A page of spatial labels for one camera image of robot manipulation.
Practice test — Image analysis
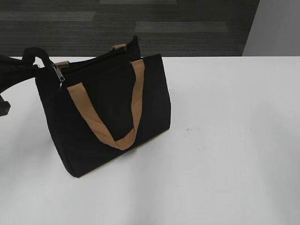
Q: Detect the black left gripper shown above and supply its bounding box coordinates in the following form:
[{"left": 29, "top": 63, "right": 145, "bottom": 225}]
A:
[{"left": 0, "top": 47, "right": 51, "bottom": 116}]

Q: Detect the metal zipper pull with ring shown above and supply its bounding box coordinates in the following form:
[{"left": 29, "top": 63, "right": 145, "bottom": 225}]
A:
[{"left": 52, "top": 63, "right": 65, "bottom": 89}]

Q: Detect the black bag with tan handles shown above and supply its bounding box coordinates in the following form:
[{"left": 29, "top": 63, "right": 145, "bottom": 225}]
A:
[{"left": 35, "top": 36, "right": 171, "bottom": 178}]

